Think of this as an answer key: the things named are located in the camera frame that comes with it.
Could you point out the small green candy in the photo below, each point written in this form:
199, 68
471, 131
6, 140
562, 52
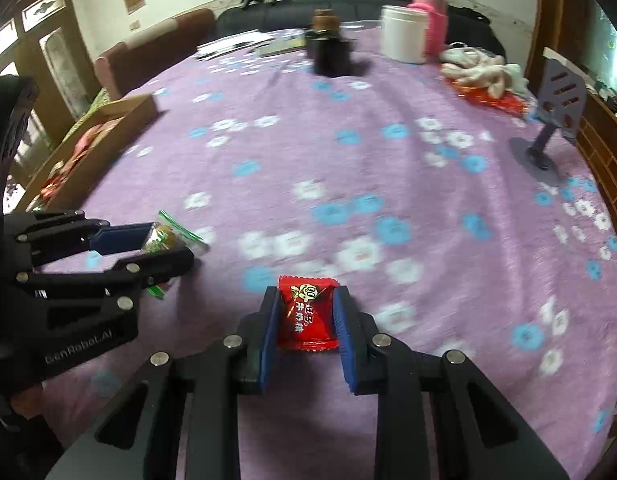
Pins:
163, 237

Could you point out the white work gloves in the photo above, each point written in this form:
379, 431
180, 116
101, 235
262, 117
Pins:
488, 72

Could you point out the pink cartoon snack packet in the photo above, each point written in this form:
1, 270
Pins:
91, 137

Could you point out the white paper sheets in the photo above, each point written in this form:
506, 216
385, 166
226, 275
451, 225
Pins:
233, 42

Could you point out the black leather sofa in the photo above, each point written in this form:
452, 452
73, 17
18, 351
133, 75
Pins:
268, 15

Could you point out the white plastic jar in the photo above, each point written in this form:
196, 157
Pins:
403, 35

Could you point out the wall socket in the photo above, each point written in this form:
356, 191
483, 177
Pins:
134, 25

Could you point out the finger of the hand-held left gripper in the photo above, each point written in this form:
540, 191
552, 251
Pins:
123, 237
158, 265

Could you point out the red foil packet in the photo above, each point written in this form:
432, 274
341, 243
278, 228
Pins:
488, 99

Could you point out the brown upholstered chair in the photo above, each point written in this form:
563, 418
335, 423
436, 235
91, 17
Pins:
138, 60

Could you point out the green patterned cloth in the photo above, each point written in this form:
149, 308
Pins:
91, 105

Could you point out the brown cardboard box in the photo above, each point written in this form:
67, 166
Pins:
133, 112

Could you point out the black cylinder with brown top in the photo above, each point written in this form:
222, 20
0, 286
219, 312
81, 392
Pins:
331, 52

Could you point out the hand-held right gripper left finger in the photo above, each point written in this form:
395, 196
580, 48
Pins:
268, 340

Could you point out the grey notebook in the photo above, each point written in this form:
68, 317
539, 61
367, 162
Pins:
283, 42

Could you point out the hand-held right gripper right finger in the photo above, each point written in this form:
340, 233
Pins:
351, 340

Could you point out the small red candy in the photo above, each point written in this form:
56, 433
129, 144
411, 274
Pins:
308, 320

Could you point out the bright window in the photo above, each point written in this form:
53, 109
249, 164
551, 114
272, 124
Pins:
611, 45

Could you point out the wooden glazed door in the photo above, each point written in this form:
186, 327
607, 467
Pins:
53, 45

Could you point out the pink sleeved steel bottle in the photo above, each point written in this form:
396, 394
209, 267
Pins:
436, 25

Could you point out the dark red snack packet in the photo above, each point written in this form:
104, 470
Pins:
58, 180

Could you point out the grey phone stand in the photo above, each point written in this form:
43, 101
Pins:
558, 95

